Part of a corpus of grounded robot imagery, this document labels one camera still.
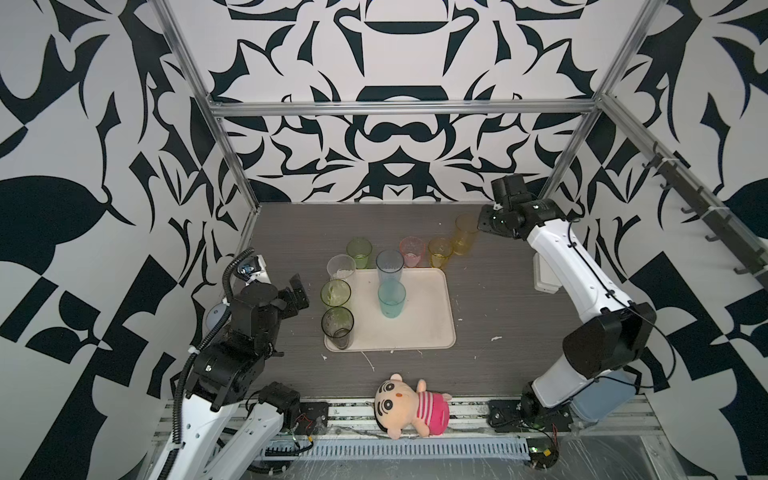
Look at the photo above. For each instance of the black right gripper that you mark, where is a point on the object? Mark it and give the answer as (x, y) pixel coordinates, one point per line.
(485, 219)

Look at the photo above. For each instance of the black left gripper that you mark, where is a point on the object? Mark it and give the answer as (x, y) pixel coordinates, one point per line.
(291, 307)

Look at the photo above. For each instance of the tall yellow plastic cup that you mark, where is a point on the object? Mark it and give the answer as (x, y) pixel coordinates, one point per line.
(466, 230)

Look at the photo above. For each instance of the tall green plastic cup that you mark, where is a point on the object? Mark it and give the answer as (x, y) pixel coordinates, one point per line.
(335, 293)

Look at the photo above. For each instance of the dark grey plastic cup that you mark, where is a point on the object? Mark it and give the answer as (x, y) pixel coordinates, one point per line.
(337, 325)

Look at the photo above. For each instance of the clear plastic cup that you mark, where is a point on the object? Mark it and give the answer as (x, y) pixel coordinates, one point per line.
(341, 267)

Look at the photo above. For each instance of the pink plastic cup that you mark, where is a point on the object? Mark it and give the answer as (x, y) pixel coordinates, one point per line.
(412, 249)

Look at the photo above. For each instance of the short green plastic cup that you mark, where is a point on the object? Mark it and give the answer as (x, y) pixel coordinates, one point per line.
(360, 249)

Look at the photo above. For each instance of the teal plastic cup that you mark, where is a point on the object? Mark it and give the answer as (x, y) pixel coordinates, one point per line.
(392, 297)

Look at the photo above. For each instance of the tall blue plastic cup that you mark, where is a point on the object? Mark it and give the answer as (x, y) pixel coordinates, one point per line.
(389, 264)

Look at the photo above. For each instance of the beige plastic tray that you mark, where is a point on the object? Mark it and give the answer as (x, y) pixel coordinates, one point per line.
(426, 321)

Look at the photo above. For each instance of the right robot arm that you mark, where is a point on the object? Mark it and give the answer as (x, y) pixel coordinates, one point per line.
(614, 329)

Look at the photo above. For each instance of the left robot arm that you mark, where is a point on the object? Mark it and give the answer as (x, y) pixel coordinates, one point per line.
(217, 379)

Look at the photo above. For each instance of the short yellow plastic cup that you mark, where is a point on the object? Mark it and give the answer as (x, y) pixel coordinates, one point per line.
(440, 250)

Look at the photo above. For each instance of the cartoon boy plush doll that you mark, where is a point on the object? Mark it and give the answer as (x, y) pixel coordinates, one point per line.
(397, 406)

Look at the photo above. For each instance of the light blue zip pouch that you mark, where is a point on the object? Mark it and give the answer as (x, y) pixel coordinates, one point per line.
(603, 397)

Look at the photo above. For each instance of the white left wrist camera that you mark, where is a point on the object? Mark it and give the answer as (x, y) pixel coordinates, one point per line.
(252, 269)

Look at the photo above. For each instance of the white wall box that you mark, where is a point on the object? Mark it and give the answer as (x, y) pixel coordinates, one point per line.
(545, 279)

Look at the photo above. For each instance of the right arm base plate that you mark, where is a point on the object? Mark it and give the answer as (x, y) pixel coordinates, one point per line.
(505, 415)

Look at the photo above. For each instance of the white slotted cable duct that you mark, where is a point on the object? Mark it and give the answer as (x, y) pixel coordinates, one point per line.
(515, 449)

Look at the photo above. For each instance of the wall hook rail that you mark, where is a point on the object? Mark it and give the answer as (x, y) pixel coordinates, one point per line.
(703, 205)

